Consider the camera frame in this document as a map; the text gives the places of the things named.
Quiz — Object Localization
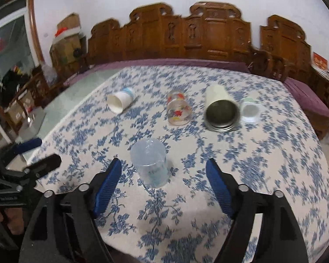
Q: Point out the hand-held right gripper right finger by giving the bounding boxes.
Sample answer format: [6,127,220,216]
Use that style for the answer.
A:
[205,158,309,263]

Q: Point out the carved wooden sofa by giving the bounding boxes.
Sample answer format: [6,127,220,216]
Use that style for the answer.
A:
[82,2,255,75]

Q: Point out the wooden side table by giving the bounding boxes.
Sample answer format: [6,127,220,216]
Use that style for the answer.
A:
[309,63,329,110]

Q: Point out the flower print glass cup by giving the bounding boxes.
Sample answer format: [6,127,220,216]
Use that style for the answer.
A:
[166,91,193,127]

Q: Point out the cream steel tumbler cup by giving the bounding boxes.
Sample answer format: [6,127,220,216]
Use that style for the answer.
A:
[204,84,241,133]

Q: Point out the large cardboard box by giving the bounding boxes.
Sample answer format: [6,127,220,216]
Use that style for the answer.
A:
[49,34,87,73]

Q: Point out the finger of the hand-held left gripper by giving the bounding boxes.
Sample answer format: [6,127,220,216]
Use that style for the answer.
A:
[0,138,43,158]
[22,154,62,182]

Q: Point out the carved wooden armchair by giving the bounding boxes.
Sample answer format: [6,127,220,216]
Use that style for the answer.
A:
[249,14,329,141]

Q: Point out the red sign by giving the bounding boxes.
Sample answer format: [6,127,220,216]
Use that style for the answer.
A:
[312,52,328,71]

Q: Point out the wooden door frame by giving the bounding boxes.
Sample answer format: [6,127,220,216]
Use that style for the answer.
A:
[27,0,46,67]

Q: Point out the square purple seat cushion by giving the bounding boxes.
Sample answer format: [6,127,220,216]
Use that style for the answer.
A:
[283,77,329,121]

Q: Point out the person's left hand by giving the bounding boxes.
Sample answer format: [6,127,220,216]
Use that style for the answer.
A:
[0,205,27,235]

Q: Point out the long purple seat cushion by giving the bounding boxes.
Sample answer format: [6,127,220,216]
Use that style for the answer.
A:
[63,58,252,89]

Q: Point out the silver metal box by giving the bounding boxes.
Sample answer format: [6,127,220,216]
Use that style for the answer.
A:
[19,106,46,143]

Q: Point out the small cardboard box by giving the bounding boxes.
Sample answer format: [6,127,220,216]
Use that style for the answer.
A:
[56,13,82,38]

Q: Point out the clear plastic cup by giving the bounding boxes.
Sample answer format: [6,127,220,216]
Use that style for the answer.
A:
[130,138,171,188]

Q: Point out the blue floral tablecloth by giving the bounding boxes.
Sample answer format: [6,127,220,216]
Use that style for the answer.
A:
[25,65,329,263]

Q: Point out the white paper cup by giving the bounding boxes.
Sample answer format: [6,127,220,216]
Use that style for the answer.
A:
[107,87,135,114]

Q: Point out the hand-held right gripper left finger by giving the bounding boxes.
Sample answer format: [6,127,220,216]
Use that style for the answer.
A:
[19,158,123,263]

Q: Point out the wooden side chair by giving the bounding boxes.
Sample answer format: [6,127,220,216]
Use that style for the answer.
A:
[30,65,68,108]

